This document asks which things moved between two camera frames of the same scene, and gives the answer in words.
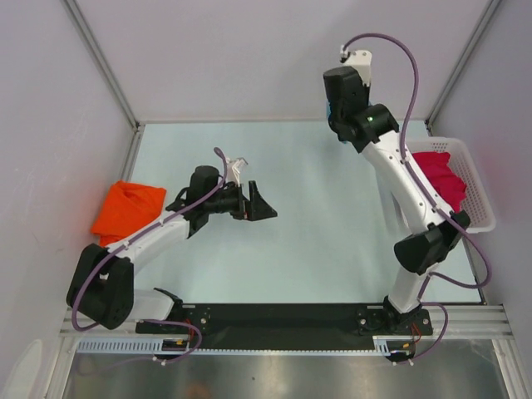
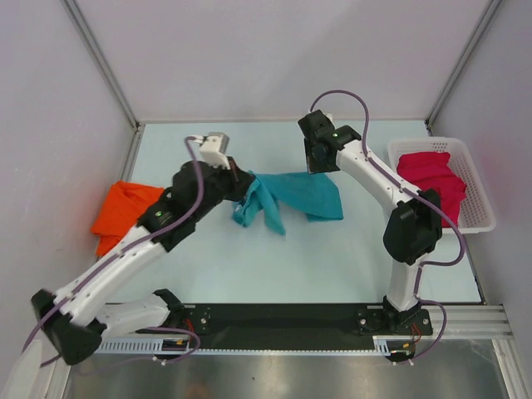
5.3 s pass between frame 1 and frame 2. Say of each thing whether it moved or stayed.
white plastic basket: stayed
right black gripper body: moved
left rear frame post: stayed
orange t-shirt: stayed
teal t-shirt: moved
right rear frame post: stayed
